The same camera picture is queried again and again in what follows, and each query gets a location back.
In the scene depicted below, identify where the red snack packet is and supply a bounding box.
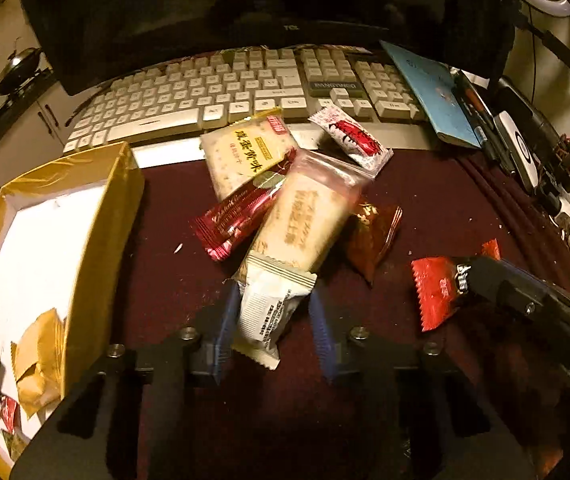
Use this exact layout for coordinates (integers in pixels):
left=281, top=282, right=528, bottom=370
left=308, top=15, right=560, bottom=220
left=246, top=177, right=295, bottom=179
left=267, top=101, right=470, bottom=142
left=411, top=239, right=502, bottom=332

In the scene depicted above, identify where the orange brown candy packet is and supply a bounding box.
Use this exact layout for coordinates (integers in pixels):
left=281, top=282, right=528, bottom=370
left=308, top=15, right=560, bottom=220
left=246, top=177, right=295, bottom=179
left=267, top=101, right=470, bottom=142
left=346, top=202, right=404, bottom=286

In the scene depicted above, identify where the dark red chocolate bar packet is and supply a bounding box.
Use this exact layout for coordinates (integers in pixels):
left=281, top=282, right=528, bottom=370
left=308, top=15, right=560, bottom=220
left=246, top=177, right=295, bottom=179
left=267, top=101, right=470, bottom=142
left=188, top=170, right=286, bottom=262

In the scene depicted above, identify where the white red small packet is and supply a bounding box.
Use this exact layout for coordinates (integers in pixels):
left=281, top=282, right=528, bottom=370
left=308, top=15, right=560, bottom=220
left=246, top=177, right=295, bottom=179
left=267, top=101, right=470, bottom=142
left=308, top=106, right=394, bottom=179

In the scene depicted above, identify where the blue notebook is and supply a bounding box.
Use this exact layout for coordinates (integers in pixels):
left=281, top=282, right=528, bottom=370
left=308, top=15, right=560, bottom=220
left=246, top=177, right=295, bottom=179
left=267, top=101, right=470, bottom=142
left=380, top=41, right=482, bottom=150

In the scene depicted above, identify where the black ring light arm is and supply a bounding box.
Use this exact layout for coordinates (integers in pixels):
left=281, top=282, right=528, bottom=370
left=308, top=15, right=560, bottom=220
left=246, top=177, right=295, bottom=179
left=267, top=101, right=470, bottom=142
left=515, top=10, right=570, bottom=80

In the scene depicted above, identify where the gold cardboard box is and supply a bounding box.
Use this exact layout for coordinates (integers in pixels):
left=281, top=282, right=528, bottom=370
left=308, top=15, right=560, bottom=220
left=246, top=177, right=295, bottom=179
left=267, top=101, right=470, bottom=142
left=0, top=141, right=145, bottom=480

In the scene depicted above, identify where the white keyboard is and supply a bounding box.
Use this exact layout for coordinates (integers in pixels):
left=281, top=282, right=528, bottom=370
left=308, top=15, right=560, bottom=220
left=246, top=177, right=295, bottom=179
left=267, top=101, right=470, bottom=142
left=62, top=46, right=433, bottom=156

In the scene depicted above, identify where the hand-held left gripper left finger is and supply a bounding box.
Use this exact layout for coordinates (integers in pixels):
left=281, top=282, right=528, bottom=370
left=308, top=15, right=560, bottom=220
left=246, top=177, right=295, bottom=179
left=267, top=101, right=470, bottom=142
left=10, top=281, right=242, bottom=480

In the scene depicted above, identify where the long clear biscuit packet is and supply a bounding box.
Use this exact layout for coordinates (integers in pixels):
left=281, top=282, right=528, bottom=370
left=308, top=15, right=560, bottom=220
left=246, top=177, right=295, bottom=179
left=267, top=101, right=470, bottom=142
left=235, top=150, right=373, bottom=281

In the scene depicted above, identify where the metal wok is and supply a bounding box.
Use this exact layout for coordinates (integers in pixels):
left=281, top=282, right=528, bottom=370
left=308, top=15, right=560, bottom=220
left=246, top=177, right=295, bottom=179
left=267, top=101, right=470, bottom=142
left=0, top=47, right=44, bottom=97

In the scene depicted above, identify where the black stove top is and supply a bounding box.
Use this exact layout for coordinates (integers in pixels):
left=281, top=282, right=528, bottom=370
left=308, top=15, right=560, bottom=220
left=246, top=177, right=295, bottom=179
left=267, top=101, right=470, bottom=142
left=0, top=67, right=59, bottom=177

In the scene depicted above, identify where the black pen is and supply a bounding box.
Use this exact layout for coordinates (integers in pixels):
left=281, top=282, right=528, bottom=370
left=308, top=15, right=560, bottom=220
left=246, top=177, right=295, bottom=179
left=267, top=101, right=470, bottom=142
left=452, top=70, right=504, bottom=163

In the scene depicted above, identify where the power strip with plugs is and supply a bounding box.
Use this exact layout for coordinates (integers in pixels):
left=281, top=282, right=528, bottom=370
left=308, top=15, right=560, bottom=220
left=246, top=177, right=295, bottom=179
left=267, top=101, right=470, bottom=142
left=539, top=134, right=570, bottom=223

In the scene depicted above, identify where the dark red table cloth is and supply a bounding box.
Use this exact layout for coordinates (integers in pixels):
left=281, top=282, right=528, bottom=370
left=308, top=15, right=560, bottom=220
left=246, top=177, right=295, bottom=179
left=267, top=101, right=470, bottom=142
left=110, top=145, right=570, bottom=480

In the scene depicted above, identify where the white black phone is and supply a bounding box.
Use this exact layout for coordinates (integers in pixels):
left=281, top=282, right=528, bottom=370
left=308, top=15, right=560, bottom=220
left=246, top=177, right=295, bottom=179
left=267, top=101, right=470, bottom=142
left=494, top=111, right=540, bottom=195

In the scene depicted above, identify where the gold snack packet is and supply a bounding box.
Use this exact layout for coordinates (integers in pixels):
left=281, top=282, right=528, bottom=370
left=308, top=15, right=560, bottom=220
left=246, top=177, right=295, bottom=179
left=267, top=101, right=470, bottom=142
left=11, top=308, right=68, bottom=418

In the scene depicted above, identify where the yellow white cracker packet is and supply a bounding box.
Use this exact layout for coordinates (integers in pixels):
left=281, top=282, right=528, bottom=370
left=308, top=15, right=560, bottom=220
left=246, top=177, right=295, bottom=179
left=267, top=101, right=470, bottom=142
left=199, top=108, right=300, bottom=201

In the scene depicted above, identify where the white snack packet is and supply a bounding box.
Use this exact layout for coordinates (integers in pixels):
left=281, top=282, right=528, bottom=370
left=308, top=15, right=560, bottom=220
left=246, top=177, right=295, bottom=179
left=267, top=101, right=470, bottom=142
left=231, top=252, right=317, bottom=371

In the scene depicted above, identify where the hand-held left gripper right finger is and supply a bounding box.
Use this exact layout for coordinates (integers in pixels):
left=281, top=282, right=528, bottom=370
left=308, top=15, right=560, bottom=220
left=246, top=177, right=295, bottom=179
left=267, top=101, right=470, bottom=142
left=309, top=287, right=538, bottom=480

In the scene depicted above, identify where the black monitor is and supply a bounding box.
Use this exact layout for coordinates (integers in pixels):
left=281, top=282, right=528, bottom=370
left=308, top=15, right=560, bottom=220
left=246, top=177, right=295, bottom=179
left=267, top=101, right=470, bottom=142
left=12, top=0, right=516, bottom=97

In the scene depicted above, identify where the small red candy packet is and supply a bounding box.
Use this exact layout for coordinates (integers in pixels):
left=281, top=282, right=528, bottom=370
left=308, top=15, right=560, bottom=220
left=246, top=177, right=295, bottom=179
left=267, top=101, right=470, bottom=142
left=0, top=387, right=20, bottom=433

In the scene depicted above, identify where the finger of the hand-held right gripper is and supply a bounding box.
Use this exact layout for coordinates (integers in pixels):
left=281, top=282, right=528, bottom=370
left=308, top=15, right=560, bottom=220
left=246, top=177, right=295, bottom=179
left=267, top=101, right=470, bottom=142
left=466, top=255, right=552, bottom=313

